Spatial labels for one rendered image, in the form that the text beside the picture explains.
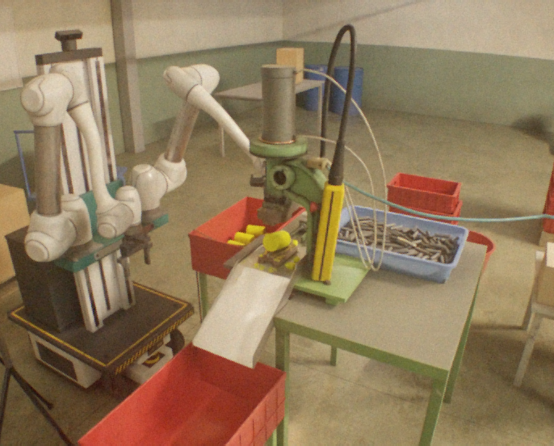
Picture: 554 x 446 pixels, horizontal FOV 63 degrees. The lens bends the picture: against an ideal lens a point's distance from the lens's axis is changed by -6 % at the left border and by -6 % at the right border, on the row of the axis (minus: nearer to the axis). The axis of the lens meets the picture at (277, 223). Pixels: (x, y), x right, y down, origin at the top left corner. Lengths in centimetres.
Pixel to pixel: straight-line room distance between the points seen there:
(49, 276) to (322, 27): 880
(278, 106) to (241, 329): 79
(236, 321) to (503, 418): 164
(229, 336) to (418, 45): 870
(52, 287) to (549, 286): 258
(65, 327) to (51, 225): 94
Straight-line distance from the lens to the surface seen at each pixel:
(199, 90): 223
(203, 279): 266
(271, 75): 164
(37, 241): 205
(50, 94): 185
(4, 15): 609
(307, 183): 172
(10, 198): 382
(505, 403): 293
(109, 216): 192
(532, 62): 971
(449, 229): 222
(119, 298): 291
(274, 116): 167
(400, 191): 426
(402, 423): 265
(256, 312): 174
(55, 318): 281
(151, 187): 252
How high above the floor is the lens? 193
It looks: 25 degrees down
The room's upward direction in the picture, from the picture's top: straight up
